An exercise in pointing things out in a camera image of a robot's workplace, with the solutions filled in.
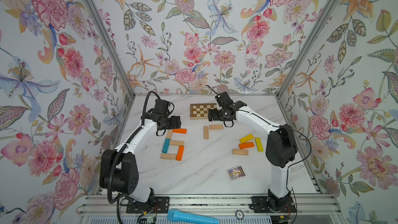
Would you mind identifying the orange block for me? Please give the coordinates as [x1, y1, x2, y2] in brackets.
[176, 146, 184, 161]
[239, 142, 255, 149]
[173, 129, 187, 134]

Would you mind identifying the aluminium front rail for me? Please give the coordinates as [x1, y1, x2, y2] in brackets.
[75, 194, 343, 217]

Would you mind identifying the playing card box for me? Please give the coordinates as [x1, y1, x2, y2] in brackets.
[227, 166, 246, 181]

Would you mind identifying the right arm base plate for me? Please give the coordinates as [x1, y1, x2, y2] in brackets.
[249, 196, 297, 214]

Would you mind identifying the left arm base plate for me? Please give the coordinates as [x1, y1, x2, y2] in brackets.
[126, 197, 170, 214]

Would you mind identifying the yellow block upper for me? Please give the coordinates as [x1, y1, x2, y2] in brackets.
[239, 134, 254, 144]

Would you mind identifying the natural block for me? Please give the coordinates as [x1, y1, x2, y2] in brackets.
[232, 149, 249, 156]
[170, 140, 184, 146]
[160, 153, 177, 160]
[166, 130, 173, 140]
[209, 124, 224, 130]
[203, 126, 209, 140]

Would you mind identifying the orange block front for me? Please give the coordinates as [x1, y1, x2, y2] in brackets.
[176, 146, 184, 161]

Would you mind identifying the blue microphone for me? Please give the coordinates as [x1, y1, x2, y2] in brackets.
[167, 209, 220, 224]

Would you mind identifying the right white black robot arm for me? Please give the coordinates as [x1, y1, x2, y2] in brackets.
[208, 92, 298, 213]

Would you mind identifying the yellow-green block right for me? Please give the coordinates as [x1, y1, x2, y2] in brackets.
[255, 138, 264, 152]

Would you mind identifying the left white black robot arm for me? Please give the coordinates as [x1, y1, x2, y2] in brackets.
[99, 99, 181, 204]

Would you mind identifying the teal wooden block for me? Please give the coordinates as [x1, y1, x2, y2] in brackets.
[162, 139, 171, 153]

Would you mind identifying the wooden chessboard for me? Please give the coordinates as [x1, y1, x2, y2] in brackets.
[190, 103, 217, 120]

